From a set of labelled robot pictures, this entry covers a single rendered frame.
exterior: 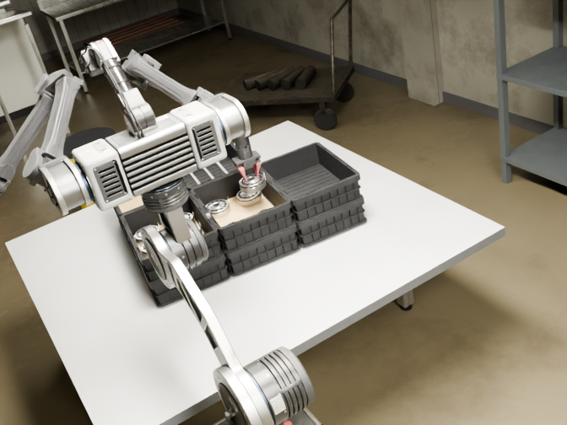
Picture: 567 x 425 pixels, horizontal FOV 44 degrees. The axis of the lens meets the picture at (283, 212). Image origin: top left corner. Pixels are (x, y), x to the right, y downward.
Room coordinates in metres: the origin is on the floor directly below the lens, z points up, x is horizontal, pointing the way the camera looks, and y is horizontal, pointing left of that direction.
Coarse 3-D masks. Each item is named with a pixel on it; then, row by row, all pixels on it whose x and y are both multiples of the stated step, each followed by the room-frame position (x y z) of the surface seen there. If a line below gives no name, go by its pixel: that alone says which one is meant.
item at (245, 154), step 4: (248, 144) 2.45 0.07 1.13; (236, 148) 2.46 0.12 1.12; (240, 148) 2.44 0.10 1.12; (244, 148) 2.44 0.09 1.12; (248, 148) 2.45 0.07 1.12; (240, 152) 2.44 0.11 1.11; (244, 152) 2.44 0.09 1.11; (248, 152) 2.44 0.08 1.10; (252, 152) 2.50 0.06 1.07; (256, 152) 2.49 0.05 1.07; (240, 156) 2.45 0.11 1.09; (244, 156) 2.44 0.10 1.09; (248, 156) 2.44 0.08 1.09; (252, 156) 2.46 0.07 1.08; (256, 156) 2.45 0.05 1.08; (260, 156) 2.45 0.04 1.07; (232, 160) 2.47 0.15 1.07; (236, 160) 2.45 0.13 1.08; (240, 160) 2.44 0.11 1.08; (244, 160) 2.44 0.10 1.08; (248, 160) 2.44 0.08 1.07; (236, 164) 2.43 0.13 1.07
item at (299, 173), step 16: (288, 160) 2.71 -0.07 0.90; (304, 160) 2.73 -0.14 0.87; (320, 160) 2.74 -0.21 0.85; (336, 160) 2.57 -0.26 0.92; (272, 176) 2.68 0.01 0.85; (288, 176) 2.70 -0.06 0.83; (304, 176) 2.67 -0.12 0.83; (320, 176) 2.63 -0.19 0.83; (336, 176) 2.60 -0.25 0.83; (288, 192) 2.56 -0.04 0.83; (304, 192) 2.53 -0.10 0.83; (336, 192) 2.36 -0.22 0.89; (352, 192) 2.38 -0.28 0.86; (304, 208) 2.32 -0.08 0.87; (320, 208) 2.34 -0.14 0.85; (336, 208) 2.35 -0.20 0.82
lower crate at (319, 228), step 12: (348, 204) 2.37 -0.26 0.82; (360, 204) 2.38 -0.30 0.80; (324, 216) 2.33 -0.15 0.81; (336, 216) 2.36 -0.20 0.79; (348, 216) 2.37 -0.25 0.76; (360, 216) 2.39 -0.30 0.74; (300, 228) 2.30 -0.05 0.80; (312, 228) 2.33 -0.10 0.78; (324, 228) 2.33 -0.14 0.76; (336, 228) 2.35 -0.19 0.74; (348, 228) 2.36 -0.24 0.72; (300, 240) 2.34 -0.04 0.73; (312, 240) 2.32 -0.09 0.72
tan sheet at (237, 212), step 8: (232, 200) 2.60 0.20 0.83; (264, 200) 2.54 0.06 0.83; (232, 208) 2.53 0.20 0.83; (240, 208) 2.52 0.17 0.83; (248, 208) 2.50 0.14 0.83; (256, 208) 2.49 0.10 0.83; (264, 208) 2.47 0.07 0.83; (224, 216) 2.49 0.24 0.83; (232, 216) 2.47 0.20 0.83; (240, 216) 2.45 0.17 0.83; (248, 216) 2.44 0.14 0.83; (224, 224) 2.42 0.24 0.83
